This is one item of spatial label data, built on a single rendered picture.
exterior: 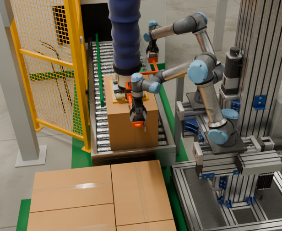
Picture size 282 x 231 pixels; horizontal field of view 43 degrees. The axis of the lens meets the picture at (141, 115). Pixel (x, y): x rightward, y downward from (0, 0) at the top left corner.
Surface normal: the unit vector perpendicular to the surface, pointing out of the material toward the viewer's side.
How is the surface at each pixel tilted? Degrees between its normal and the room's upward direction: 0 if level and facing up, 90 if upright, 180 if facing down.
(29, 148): 90
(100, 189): 0
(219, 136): 97
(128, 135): 90
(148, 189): 0
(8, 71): 90
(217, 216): 0
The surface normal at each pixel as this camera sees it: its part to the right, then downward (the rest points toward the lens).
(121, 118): 0.13, 0.58
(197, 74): -0.55, 0.40
